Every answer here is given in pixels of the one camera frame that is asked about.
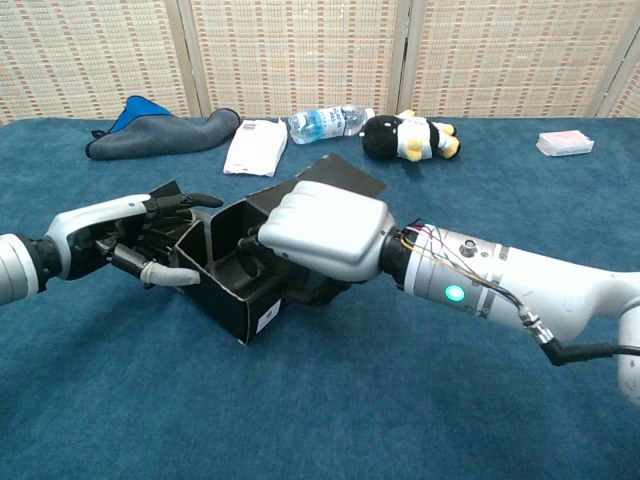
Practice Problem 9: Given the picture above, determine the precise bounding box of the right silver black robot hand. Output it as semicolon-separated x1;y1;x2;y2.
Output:
238;179;401;306

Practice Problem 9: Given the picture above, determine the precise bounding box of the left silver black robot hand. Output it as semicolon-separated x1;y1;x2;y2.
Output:
43;192;225;296

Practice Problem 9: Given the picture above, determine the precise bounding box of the black cardboard box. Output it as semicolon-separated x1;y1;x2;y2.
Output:
144;153;389;347

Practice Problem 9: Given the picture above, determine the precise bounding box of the blue cloth-covered table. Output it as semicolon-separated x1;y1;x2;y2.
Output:
0;117;640;480

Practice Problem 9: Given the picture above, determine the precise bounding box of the clear plastic water bottle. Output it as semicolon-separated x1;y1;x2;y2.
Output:
288;104;376;146

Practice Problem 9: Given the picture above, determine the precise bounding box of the black white penguin plush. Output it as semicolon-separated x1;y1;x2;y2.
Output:
360;109;462;164

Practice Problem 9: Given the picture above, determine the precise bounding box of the white paper packet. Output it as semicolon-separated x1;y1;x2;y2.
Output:
223;118;290;179

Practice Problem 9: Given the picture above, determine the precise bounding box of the grey and blue cloth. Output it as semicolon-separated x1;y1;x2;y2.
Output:
84;95;241;161

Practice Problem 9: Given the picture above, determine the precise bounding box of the woven bamboo screen panel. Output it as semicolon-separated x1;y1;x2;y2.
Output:
0;0;194;126
177;0;409;121
399;0;636;119

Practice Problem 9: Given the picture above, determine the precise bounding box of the pink tissue pack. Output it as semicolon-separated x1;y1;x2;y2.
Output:
535;129;595;159

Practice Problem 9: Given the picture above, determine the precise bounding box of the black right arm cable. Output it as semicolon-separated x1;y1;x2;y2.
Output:
519;307;640;367

